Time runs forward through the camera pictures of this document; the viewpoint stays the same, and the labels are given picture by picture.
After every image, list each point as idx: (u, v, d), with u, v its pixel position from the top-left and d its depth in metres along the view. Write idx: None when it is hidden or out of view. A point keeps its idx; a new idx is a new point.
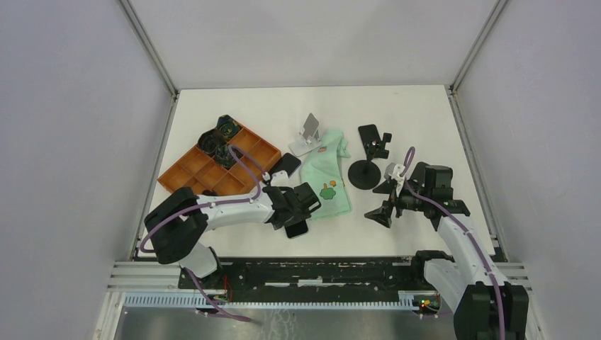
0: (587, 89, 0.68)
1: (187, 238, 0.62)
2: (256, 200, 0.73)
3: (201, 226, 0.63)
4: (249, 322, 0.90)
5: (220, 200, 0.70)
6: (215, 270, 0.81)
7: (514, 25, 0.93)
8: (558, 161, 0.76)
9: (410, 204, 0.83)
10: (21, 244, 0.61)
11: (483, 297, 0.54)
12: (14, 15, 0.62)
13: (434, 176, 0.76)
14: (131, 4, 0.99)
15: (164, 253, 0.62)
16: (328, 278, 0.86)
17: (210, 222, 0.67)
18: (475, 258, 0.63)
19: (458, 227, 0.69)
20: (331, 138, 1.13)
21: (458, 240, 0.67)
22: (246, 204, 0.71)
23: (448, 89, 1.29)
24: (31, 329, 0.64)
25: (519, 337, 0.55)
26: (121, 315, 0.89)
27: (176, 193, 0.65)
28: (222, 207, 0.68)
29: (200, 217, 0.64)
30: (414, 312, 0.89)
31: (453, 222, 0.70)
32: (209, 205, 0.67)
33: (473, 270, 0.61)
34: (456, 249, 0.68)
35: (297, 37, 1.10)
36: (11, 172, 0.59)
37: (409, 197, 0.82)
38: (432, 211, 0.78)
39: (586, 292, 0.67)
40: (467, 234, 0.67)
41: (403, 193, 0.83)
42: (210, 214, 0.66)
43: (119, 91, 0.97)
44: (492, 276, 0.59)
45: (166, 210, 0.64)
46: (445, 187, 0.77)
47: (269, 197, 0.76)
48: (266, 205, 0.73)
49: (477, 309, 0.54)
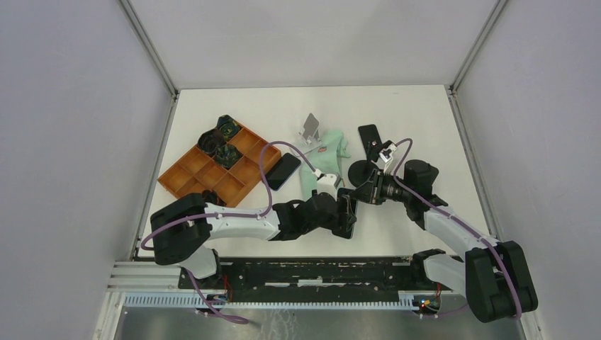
0: (588, 88, 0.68)
1: (186, 246, 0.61)
2: (264, 217, 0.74)
3: (203, 236, 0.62)
4: (249, 324, 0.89)
5: (227, 211, 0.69)
6: (213, 272, 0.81)
7: (514, 25, 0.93)
8: (558, 161, 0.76)
9: (391, 194, 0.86)
10: (21, 244, 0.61)
11: (484, 261, 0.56)
12: (14, 15, 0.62)
13: (415, 176, 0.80)
14: (131, 5, 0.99)
15: (163, 256, 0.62)
16: (328, 278, 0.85)
17: (214, 232, 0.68)
18: (463, 233, 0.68)
19: (441, 214, 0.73)
20: (330, 138, 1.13)
21: (446, 224, 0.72)
22: (253, 220, 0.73)
23: (448, 89, 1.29)
24: (30, 329, 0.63)
25: (531, 293, 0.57)
26: (121, 315, 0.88)
27: (184, 197, 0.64)
28: (228, 219, 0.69)
29: (204, 227, 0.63)
30: (414, 312, 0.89)
31: (437, 212, 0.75)
32: (215, 216, 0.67)
33: (467, 241, 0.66)
34: (447, 234, 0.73)
35: (296, 37, 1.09)
36: (10, 171, 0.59)
37: (392, 186, 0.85)
38: (416, 210, 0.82)
39: (587, 292, 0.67)
40: (451, 217, 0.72)
41: (386, 182, 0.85)
42: (214, 226, 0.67)
43: (119, 91, 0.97)
44: (485, 240, 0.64)
45: (172, 212, 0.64)
46: (425, 186, 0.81)
47: (277, 216, 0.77)
48: (272, 224, 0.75)
49: (483, 275, 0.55)
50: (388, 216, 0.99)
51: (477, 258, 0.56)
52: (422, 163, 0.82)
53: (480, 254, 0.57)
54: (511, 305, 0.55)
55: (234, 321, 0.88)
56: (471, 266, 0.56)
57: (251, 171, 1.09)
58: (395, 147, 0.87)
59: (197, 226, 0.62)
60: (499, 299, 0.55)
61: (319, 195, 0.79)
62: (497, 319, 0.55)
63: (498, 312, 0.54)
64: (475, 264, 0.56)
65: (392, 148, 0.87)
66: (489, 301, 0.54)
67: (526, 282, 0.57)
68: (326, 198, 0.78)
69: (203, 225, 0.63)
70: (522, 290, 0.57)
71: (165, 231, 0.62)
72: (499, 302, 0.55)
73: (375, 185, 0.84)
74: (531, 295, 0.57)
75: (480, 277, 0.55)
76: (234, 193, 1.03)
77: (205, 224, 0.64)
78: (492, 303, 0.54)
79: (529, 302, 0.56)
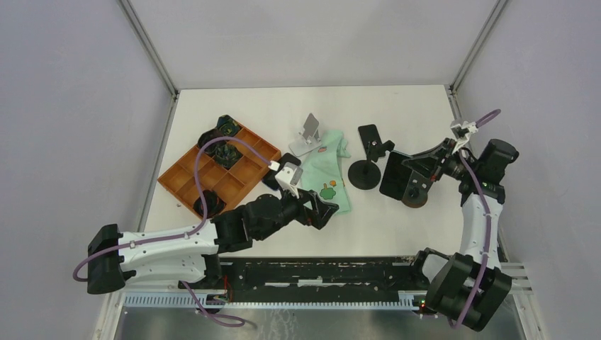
0: (586, 89, 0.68)
1: (99, 280, 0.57)
2: (194, 236, 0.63)
3: (114, 273, 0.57)
4: (245, 324, 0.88)
5: (146, 238, 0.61)
6: (204, 274, 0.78)
7: (514, 25, 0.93)
8: (557, 161, 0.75)
9: (455, 172, 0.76)
10: (23, 244, 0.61)
11: (464, 270, 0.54)
12: (16, 15, 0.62)
13: (491, 154, 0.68)
14: (131, 5, 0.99)
15: (89, 290, 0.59)
16: (328, 278, 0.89)
17: (132, 263, 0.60)
18: (479, 238, 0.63)
19: (480, 206, 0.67)
20: (331, 138, 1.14)
21: (475, 217, 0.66)
22: (178, 241, 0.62)
23: (448, 89, 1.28)
24: (32, 329, 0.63)
25: (482, 315, 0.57)
26: (121, 315, 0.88)
27: (101, 230, 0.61)
28: (146, 247, 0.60)
29: (113, 263, 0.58)
30: (414, 313, 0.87)
31: (480, 202, 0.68)
32: (128, 246, 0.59)
33: (470, 246, 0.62)
34: (468, 225, 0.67)
35: (296, 36, 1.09)
36: (11, 171, 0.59)
37: (460, 165, 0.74)
38: (466, 187, 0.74)
39: (587, 294, 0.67)
40: (486, 214, 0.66)
41: (456, 157, 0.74)
42: (127, 257, 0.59)
43: (118, 91, 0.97)
44: (486, 256, 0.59)
45: (93, 245, 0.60)
46: (496, 170, 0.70)
47: (215, 229, 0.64)
48: (205, 242, 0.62)
49: (453, 277, 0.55)
50: (390, 217, 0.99)
51: (458, 263, 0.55)
52: (508, 144, 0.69)
53: (465, 263, 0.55)
54: (456, 310, 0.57)
55: (225, 323, 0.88)
56: (450, 267, 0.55)
57: (251, 172, 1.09)
58: (478, 129, 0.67)
59: (108, 261, 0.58)
60: (450, 300, 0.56)
61: (256, 200, 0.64)
62: (437, 310, 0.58)
63: (441, 305, 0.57)
64: (453, 265, 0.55)
65: (469, 128, 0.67)
66: (438, 295, 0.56)
67: (507, 284, 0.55)
68: (264, 202, 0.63)
69: (115, 260, 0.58)
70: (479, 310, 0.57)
71: (91, 263, 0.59)
72: (447, 301, 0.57)
73: (437, 161, 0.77)
74: (482, 316, 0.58)
75: (447, 278, 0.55)
76: (234, 193, 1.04)
77: (118, 256, 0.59)
78: (440, 297, 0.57)
79: (475, 319, 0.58)
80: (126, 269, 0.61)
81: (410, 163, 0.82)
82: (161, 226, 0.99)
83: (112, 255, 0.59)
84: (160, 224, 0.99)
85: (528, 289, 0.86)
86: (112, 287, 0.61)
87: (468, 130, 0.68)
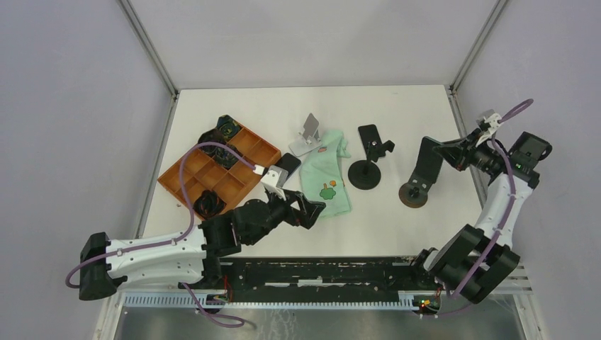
0: (586, 88, 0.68)
1: (88, 288, 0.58)
2: (181, 241, 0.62)
3: (103, 280, 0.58)
4: (246, 324, 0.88)
5: (133, 245, 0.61)
6: (203, 275, 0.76)
7: (514, 25, 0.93)
8: (557, 160, 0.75)
9: (482, 163, 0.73)
10: (22, 245, 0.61)
11: (472, 243, 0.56)
12: (18, 15, 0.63)
13: (523, 142, 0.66)
14: (132, 5, 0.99)
15: (81, 296, 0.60)
16: (328, 278, 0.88)
17: (121, 270, 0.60)
18: (497, 214, 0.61)
19: (505, 186, 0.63)
20: (331, 138, 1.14)
21: (497, 195, 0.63)
22: (166, 247, 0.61)
23: (448, 89, 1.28)
24: (31, 329, 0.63)
25: (483, 289, 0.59)
26: (121, 314, 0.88)
27: (91, 239, 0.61)
28: (133, 254, 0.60)
29: (100, 270, 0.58)
30: (414, 312, 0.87)
31: (507, 182, 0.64)
32: (115, 254, 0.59)
33: (485, 220, 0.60)
34: (489, 201, 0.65)
35: (296, 37, 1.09)
36: (11, 171, 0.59)
37: (485, 156, 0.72)
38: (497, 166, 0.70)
39: (589, 294, 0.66)
40: (512, 195, 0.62)
41: (482, 148, 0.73)
42: (115, 265, 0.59)
43: (118, 91, 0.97)
44: (497, 232, 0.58)
45: (84, 253, 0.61)
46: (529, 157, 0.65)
47: (204, 234, 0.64)
48: (193, 248, 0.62)
49: (460, 247, 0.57)
50: (390, 218, 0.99)
51: (468, 236, 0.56)
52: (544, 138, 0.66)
53: (475, 236, 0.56)
54: (457, 279, 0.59)
55: (224, 323, 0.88)
56: (458, 237, 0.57)
57: (251, 171, 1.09)
58: (500, 125, 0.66)
59: (96, 268, 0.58)
60: (452, 270, 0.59)
61: (244, 205, 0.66)
62: (440, 278, 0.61)
63: (444, 273, 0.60)
64: (463, 235, 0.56)
65: (490, 122, 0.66)
66: (442, 263, 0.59)
67: (513, 262, 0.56)
68: (251, 207, 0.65)
69: (102, 268, 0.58)
70: (478, 283, 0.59)
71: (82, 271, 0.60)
72: (449, 270, 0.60)
73: (463, 151, 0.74)
74: (483, 290, 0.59)
75: (454, 248, 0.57)
76: (234, 194, 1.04)
77: (106, 264, 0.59)
78: (444, 265, 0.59)
79: (473, 292, 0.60)
80: (115, 277, 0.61)
81: (440, 151, 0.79)
82: (161, 226, 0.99)
83: (100, 263, 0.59)
84: (160, 224, 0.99)
85: (528, 289, 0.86)
86: (105, 293, 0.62)
87: (490, 125, 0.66)
